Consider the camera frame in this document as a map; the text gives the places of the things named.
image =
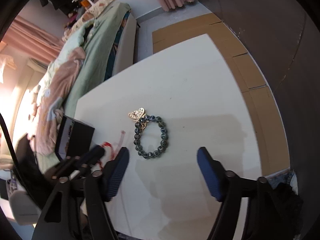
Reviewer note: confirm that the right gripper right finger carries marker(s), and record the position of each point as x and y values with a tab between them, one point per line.
213	173

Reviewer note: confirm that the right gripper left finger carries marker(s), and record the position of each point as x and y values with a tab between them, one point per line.
114	171

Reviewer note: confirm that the gold butterfly brooch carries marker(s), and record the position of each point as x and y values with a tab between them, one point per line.
138	115

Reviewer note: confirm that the black jewelry box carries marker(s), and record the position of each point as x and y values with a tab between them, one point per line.
73	138

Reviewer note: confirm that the pink fleece blanket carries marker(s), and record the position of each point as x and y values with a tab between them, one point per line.
51	113

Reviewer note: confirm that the flat brown cardboard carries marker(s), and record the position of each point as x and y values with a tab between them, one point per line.
211	93

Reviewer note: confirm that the pale green quilt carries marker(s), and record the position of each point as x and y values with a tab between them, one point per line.
74	41

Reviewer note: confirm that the pink window curtain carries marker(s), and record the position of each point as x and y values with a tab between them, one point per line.
32	40

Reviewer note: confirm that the green bed sheet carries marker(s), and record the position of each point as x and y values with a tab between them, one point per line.
99	40

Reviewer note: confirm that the floral cushion bench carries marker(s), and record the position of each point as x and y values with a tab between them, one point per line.
93	12

